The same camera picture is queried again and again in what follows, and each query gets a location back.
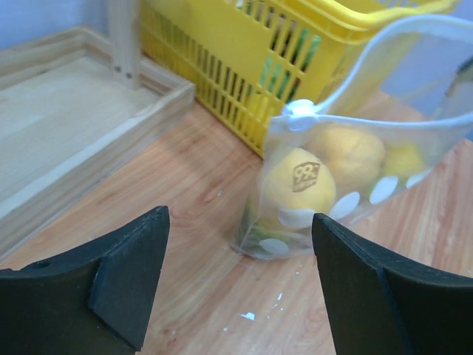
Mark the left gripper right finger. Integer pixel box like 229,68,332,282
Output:
312,213,472,354

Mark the orange mango toy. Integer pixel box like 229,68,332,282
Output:
236,200,284,260

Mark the clear polka dot zip bag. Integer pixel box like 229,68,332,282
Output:
230,15,472,260

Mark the yellow banana toy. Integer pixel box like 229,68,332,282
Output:
383,143,426,180

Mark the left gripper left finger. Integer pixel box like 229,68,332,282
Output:
1,206,169,354

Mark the yellow plastic basket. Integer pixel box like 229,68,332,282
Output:
139,0,456,154

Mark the orange peach toy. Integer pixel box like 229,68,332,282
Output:
307,125,386,195

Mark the wooden clothes rack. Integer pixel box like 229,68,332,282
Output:
1,1,195,257

